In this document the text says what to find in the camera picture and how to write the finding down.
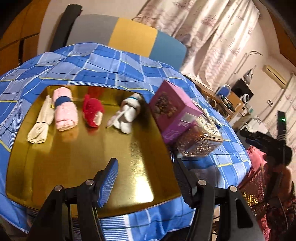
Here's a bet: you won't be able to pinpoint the red sock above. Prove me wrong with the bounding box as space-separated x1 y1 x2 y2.
82 94 104 128

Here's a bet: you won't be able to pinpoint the person's right hand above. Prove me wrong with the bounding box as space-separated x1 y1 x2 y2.
263 154 292 202

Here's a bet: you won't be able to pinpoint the gold tray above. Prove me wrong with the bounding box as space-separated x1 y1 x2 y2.
6 85 180 217

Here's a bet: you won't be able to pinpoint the pink red blanket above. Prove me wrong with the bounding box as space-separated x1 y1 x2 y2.
239 146 270 240

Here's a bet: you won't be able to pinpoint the silver embossed tissue box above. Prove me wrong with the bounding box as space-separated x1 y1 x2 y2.
175 114 223 158

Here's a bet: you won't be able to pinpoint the white rolled socks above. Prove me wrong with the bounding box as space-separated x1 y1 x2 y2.
106 93 143 134

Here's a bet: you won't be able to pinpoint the wooden desk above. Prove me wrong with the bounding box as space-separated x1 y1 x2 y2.
191 80 244 121

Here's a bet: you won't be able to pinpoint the black monitor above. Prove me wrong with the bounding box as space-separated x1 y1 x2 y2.
231 78 253 103

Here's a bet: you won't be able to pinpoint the pink cardboard box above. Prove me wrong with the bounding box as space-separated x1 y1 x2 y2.
149 80 202 144

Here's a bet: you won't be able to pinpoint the pink rolled towel blue band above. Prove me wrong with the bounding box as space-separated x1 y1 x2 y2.
52 87 78 132

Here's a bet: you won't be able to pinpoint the blue folding chair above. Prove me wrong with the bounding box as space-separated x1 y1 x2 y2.
216 84 231 97

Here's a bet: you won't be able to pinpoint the cream rolled cloth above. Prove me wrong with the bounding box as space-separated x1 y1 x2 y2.
27 95 55 144

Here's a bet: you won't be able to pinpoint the blue plaid bed sheet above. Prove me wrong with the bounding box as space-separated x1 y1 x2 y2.
1 43 251 232

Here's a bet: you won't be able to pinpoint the beige patterned curtain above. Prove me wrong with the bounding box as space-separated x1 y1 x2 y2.
133 0 260 90

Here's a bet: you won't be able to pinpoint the grey yellow blue headboard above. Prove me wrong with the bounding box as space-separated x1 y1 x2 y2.
50 4 187 70

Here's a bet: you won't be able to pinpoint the wall air conditioner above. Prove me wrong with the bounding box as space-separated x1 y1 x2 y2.
262 65 288 89

